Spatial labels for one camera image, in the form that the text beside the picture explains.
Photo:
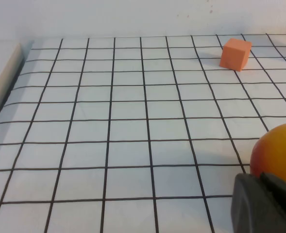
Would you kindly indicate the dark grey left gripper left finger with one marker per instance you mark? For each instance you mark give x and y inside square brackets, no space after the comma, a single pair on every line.
[249,206]

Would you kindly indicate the white black-grid tablecloth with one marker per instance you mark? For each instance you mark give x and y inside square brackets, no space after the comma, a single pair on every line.
[123,136]

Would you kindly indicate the orange foam cube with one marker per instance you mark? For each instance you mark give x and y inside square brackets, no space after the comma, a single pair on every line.
[233,54]

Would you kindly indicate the orange yellow mango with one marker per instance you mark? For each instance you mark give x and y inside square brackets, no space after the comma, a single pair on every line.
[278,150]

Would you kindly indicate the beige wooden board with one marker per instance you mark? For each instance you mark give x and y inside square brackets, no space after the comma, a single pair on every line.
[4,80]

